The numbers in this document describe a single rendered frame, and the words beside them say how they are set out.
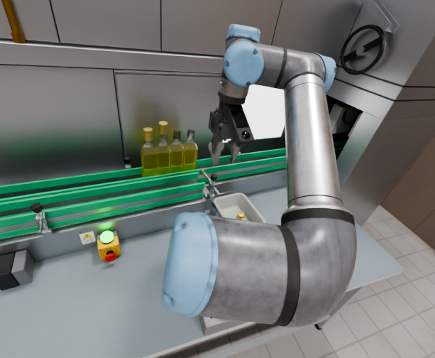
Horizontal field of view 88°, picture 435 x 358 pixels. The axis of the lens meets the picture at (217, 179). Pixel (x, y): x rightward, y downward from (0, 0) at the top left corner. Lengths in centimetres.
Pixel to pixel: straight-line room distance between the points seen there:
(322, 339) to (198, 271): 166
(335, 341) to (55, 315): 156
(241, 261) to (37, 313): 80
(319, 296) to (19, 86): 99
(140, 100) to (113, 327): 79
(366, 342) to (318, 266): 176
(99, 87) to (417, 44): 129
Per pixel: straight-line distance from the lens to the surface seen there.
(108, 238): 93
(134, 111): 101
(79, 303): 94
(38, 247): 101
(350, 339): 198
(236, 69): 47
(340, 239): 31
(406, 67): 137
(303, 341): 181
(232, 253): 25
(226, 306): 27
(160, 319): 87
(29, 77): 101
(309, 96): 44
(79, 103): 102
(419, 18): 140
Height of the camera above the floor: 156
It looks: 37 degrees down
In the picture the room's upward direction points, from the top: 10 degrees clockwise
